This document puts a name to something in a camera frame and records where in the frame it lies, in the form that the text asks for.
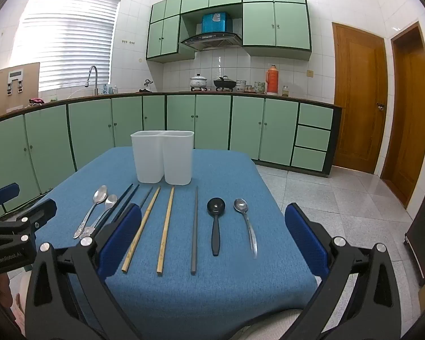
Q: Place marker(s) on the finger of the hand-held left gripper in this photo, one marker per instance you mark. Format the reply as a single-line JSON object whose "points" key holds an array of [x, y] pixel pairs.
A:
{"points": [[5, 192], [39, 210]]}

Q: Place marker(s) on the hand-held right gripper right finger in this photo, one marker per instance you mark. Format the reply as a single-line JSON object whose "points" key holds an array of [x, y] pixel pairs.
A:
{"points": [[304, 235]]}

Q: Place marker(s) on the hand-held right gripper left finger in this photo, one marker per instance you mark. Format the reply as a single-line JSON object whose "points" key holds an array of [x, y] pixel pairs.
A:
{"points": [[120, 235]]}

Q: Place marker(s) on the wooden chopstick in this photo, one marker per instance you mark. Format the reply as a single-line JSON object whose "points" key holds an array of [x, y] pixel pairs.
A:
{"points": [[141, 228], [165, 228]]}

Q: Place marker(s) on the black chopstick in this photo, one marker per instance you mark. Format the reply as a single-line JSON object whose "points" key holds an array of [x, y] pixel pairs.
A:
{"points": [[129, 198], [118, 202]]}

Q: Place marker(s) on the small silver spoon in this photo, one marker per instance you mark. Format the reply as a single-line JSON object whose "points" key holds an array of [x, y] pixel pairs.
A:
{"points": [[110, 201]]}

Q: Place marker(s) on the large silver spoon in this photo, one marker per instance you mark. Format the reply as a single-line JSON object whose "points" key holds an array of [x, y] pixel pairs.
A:
{"points": [[100, 194]]}

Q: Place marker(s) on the plain silver spoon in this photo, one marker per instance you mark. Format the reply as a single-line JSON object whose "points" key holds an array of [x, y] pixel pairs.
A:
{"points": [[241, 205]]}

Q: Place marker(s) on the white two-compartment utensil holder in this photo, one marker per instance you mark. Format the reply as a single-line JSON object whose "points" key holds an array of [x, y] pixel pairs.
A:
{"points": [[163, 156]]}

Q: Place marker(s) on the black spoon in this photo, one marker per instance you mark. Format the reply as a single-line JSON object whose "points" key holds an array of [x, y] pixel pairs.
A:
{"points": [[216, 207]]}

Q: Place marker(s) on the red cloth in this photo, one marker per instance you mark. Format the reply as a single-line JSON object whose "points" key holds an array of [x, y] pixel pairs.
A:
{"points": [[36, 101]]}

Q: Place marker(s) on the blue tablecloth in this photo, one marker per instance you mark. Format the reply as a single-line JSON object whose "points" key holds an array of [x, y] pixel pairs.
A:
{"points": [[216, 290]]}

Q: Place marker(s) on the brown cardboard box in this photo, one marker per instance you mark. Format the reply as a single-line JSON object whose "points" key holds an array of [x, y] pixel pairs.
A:
{"points": [[28, 85]]}

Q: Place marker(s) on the bottles by sink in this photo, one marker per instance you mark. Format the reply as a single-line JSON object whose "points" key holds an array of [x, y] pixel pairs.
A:
{"points": [[109, 89]]}

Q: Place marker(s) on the green base cabinets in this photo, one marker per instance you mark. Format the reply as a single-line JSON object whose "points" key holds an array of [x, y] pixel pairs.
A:
{"points": [[212, 124]]}

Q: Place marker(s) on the glass jar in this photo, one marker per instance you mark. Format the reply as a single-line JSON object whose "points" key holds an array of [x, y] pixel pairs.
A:
{"points": [[285, 91]]}

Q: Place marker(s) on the chrome kitchen faucet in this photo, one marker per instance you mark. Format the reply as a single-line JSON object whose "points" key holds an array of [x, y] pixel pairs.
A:
{"points": [[95, 74]]}

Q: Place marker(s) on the small dark ornament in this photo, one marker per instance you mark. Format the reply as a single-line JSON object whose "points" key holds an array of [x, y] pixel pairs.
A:
{"points": [[148, 84]]}

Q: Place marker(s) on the patterned bowl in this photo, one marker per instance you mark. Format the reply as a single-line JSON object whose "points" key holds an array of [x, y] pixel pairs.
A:
{"points": [[259, 87]]}

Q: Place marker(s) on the orange thermos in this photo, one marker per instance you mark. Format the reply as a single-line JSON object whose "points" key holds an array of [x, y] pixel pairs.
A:
{"points": [[272, 79]]}

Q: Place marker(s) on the white window blind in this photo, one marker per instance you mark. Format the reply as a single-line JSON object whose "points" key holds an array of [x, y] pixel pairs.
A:
{"points": [[67, 42]]}

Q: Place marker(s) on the stack of white bowls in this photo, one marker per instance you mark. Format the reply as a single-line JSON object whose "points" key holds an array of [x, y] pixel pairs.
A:
{"points": [[241, 85]]}

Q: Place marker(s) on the black wok with lid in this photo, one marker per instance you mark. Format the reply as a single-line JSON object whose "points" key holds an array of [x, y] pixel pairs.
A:
{"points": [[225, 84]]}

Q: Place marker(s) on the white cooking pot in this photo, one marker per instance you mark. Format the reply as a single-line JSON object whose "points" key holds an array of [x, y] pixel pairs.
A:
{"points": [[198, 82]]}

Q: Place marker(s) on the black range hood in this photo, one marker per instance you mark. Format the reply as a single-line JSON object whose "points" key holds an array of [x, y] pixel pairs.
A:
{"points": [[210, 40]]}

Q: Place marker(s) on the green wall cabinets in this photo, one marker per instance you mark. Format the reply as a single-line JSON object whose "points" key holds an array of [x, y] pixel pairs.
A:
{"points": [[290, 24]]}

